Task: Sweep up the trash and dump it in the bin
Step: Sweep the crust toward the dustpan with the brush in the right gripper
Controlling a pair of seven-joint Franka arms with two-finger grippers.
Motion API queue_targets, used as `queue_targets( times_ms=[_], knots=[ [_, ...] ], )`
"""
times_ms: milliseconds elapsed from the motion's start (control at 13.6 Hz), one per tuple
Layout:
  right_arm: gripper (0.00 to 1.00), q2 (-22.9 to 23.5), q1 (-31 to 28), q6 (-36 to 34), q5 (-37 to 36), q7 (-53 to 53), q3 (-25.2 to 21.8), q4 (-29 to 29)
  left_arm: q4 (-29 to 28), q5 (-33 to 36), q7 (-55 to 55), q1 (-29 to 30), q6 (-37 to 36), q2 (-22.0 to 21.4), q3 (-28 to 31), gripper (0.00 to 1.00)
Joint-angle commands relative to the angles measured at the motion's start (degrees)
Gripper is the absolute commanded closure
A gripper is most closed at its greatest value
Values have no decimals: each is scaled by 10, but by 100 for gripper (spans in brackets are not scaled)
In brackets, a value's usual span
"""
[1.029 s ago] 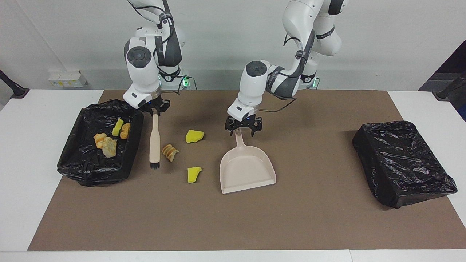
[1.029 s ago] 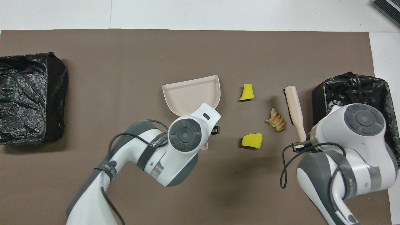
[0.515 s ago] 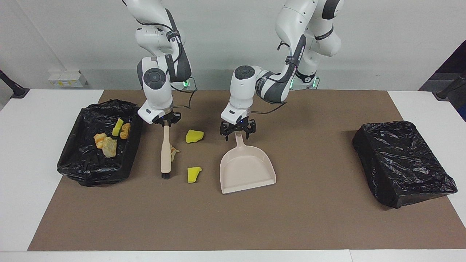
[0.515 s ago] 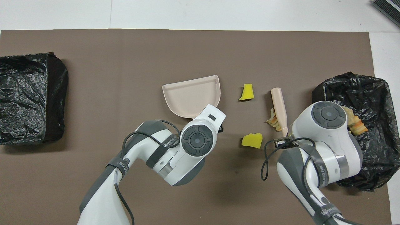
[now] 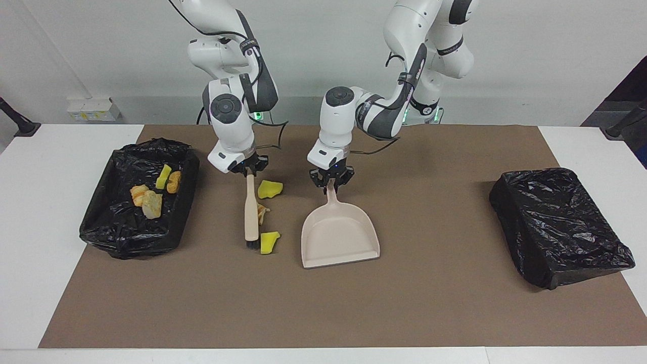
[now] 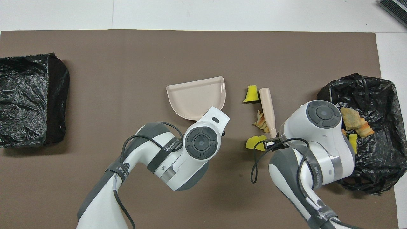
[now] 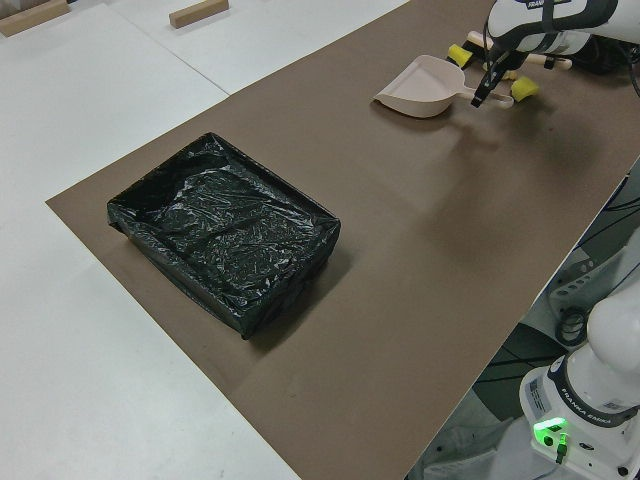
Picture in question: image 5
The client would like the white wall socket box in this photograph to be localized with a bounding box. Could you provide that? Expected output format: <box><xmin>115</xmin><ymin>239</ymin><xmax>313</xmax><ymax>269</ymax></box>
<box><xmin>67</xmin><ymin>99</ymin><xmax>122</xmax><ymax>122</ymax></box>

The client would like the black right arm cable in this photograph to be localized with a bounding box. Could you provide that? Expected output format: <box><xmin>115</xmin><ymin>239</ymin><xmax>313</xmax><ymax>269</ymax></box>
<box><xmin>169</xmin><ymin>0</ymin><xmax>290</xmax><ymax>152</ymax></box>

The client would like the beige plastic dustpan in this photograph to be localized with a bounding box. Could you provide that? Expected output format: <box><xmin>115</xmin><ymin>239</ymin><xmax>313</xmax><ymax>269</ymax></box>
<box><xmin>301</xmin><ymin>179</ymin><xmax>381</xmax><ymax>269</ymax></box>

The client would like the pale bread chunk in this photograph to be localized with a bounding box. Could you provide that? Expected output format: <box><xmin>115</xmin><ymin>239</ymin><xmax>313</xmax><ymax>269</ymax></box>
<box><xmin>142</xmin><ymin>190</ymin><xmax>164</xmax><ymax>220</ymax></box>

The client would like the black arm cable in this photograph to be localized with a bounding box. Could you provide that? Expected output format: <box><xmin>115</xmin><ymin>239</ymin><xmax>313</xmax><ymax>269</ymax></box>
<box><xmin>169</xmin><ymin>0</ymin><xmax>290</xmax><ymax>152</ymax></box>
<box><xmin>349</xmin><ymin>51</ymin><xmax>420</xmax><ymax>156</ymax></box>

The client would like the beige hand brush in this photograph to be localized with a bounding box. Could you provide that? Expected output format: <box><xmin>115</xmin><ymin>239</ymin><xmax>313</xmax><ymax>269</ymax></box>
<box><xmin>244</xmin><ymin>173</ymin><xmax>261</xmax><ymax>250</ymax></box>

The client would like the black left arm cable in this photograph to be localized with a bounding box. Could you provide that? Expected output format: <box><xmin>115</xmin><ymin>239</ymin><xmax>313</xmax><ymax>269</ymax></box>
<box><xmin>349</xmin><ymin>51</ymin><xmax>420</xmax><ymax>156</ymax></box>

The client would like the bin covered by black bag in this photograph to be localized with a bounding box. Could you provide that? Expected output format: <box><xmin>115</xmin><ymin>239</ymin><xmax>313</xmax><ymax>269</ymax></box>
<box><xmin>489</xmin><ymin>168</ymin><xmax>636</xmax><ymax>290</ymax></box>

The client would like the yellow sponge piece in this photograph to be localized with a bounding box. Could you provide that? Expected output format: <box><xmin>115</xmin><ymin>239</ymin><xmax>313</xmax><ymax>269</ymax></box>
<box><xmin>259</xmin><ymin>231</ymin><xmax>282</xmax><ymax>255</ymax></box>
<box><xmin>257</xmin><ymin>179</ymin><xmax>284</xmax><ymax>200</ymax></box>

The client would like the brown table mat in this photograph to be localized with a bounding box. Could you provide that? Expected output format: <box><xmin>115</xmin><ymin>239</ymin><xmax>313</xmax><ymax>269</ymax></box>
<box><xmin>38</xmin><ymin>125</ymin><xmax>647</xmax><ymax>348</ymax></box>

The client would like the green and yellow sponge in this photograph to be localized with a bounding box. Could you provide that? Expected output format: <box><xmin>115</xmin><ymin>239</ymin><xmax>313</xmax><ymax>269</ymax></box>
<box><xmin>155</xmin><ymin>163</ymin><xmax>173</xmax><ymax>191</ymax></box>

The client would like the black stand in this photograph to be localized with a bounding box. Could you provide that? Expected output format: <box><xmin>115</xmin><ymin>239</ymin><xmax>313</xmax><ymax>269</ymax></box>
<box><xmin>0</xmin><ymin>96</ymin><xmax>41</xmax><ymax>137</ymax></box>
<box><xmin>600</xmin><ymin>99</ymin><xmax>647</xmax><ymax>141</ymax></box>

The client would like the open bin with black bag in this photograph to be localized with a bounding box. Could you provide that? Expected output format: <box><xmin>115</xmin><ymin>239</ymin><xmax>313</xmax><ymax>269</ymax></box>
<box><xmin>79</xmin><ymin>138</ymin><xmax>200</xmax><ymax>260</ymax></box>

